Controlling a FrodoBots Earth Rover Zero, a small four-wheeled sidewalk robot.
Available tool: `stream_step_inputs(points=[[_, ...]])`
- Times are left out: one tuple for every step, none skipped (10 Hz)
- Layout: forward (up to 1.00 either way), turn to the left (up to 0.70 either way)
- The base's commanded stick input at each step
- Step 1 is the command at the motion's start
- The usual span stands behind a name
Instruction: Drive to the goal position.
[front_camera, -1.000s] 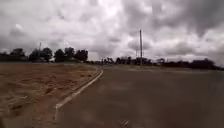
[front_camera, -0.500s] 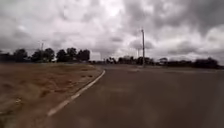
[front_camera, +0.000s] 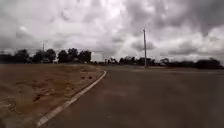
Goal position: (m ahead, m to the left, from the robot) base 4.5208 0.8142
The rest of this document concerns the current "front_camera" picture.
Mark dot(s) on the bare brown dirt ground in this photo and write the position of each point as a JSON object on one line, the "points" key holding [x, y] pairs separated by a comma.
{"points": [[36, 86]]}

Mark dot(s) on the thin distant pole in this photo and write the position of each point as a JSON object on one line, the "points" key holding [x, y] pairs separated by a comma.
{"points": [[43, 50]]}

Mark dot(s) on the grey asphalt road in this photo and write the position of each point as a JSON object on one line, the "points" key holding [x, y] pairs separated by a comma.
{"points": [[146, 100]]}

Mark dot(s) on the row of dark trees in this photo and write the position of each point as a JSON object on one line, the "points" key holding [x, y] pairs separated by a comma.
{"points": [[71, 55]]}

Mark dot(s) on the tall utility pole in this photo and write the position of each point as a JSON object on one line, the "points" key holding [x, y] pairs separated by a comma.
{"points": [[145, 50]]}

